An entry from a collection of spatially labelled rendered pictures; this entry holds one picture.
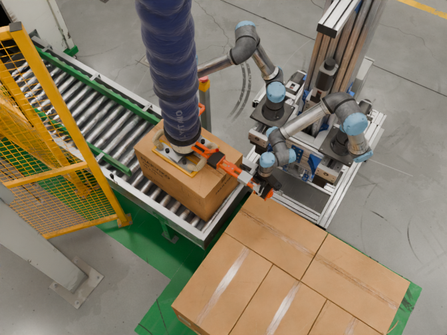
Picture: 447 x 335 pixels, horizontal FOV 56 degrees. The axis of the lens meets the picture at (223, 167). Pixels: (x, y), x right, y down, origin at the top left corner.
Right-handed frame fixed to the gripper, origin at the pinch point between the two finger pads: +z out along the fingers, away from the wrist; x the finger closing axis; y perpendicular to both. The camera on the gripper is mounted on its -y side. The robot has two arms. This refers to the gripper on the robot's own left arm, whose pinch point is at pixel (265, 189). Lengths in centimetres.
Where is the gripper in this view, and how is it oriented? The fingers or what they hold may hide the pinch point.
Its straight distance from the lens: 246.6
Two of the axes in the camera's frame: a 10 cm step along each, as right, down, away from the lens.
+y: -8.0, -5.3, 2.8
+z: -0.1, 4.8, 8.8
